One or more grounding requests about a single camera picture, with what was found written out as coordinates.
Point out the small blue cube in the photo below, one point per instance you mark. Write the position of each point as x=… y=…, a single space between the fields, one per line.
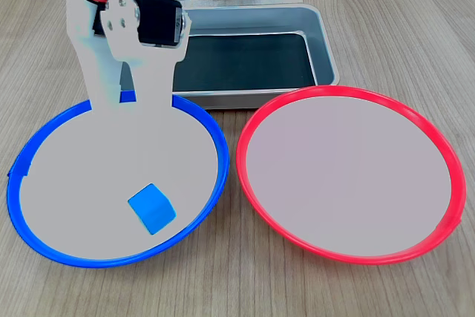
x=152 y=207

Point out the black tray mat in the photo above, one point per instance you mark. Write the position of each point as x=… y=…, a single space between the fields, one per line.
x=241 y=61

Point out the steel tray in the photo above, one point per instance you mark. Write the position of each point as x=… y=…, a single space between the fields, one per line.
x=324 y=53

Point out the blue-rimmed white plate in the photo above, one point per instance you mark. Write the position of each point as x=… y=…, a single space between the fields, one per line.
x=74 y=183

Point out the red-rimmed white plate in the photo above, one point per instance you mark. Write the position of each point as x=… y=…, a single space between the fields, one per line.
x=349 y=179

